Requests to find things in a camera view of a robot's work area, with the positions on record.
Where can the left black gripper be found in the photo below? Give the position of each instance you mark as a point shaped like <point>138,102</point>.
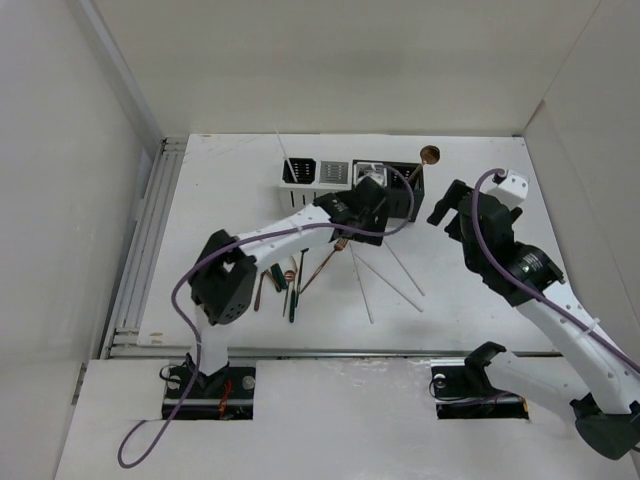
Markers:
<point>376,219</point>

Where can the grey insert bin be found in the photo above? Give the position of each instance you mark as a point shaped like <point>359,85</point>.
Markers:
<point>334,172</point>

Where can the copper knife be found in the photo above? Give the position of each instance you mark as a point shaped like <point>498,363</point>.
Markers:
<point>272,279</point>

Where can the aluminium rail frame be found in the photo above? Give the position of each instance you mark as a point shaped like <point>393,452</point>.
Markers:
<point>119,334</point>

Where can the large copper spoon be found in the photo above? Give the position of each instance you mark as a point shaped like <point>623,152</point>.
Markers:
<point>429,155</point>

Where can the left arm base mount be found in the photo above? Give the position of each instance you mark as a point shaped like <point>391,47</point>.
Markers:
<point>228,396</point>

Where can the gold fork green handle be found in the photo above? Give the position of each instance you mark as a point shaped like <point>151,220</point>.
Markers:
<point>296,286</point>

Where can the black utensil caddy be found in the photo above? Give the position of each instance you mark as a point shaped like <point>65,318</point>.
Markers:
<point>399,200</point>

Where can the white insert bin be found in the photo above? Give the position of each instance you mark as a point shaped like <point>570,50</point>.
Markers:
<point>369,169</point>

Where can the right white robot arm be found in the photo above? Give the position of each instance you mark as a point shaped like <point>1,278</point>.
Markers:
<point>601,399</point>

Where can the copper fork short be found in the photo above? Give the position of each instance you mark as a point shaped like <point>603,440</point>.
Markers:
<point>257,301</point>

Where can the rose copper fork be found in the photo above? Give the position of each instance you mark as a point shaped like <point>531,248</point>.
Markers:
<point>338,246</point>

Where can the white chopstick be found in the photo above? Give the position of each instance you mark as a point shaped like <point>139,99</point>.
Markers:
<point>286,157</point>
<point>389,284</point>
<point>361,286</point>
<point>405,269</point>

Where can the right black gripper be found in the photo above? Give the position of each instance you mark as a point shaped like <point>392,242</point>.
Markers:
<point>456,191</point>

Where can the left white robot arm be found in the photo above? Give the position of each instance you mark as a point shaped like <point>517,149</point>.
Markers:
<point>223,288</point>

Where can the small copper spoon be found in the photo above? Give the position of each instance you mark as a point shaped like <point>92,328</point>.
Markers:
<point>289,277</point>

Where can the gold knife green handle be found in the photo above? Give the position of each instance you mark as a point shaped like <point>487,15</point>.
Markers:
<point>278,276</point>

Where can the white utensil caddy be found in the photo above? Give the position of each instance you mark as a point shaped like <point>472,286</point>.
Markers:
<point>294,197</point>

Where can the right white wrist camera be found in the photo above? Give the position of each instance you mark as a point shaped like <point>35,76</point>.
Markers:
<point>510,188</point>

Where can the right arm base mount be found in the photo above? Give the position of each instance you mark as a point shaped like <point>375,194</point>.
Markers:
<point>459,395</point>

